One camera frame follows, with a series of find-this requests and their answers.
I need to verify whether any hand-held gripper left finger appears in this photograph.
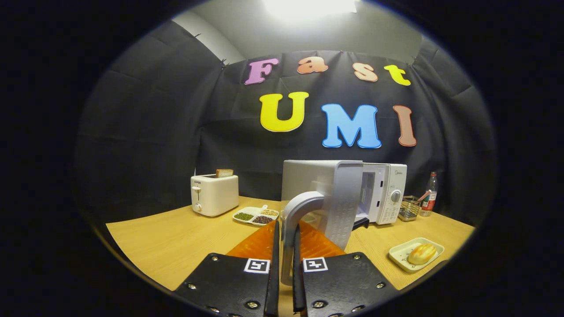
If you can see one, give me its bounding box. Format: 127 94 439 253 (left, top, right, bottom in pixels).
173 219 281 317

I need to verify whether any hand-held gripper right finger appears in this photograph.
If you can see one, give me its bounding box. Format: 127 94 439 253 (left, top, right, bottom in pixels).
292 220 399 317

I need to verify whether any golden bread roll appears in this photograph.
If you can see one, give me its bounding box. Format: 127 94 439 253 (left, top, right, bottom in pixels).
408 243 437 265

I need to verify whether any white microwave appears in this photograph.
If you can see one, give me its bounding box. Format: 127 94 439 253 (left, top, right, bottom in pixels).
281 159 408 287

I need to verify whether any cream square plate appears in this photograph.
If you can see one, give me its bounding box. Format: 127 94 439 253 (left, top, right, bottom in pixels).
389 238 445 273

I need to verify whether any divided dish of beans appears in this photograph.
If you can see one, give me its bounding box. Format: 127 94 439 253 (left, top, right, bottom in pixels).
233 205 280 227

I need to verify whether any white toaster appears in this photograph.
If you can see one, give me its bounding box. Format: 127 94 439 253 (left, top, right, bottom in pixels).
190 174 239 217

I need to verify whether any plastic bottle with red label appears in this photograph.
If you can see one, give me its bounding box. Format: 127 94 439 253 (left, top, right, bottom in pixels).
419 172 438 217

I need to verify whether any black backdrop cloth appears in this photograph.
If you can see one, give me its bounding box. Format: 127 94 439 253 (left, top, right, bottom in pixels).
73 20 498 229

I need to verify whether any wire mesh basket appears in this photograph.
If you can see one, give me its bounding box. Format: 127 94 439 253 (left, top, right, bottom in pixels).
398 195 421 221

